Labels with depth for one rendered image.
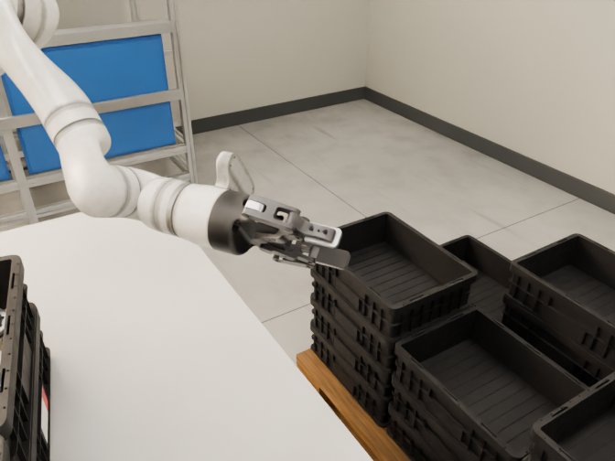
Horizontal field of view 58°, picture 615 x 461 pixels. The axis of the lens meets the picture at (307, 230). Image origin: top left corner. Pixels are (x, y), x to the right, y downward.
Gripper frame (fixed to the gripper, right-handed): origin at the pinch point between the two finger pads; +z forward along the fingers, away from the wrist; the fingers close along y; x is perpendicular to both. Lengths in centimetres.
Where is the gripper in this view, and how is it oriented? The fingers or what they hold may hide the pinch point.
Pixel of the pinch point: (331, 248)
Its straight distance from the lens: 63.0
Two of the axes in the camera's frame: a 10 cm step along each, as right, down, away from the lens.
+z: 9.2, 2.3, -3.3
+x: 3.4, -8.7, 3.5
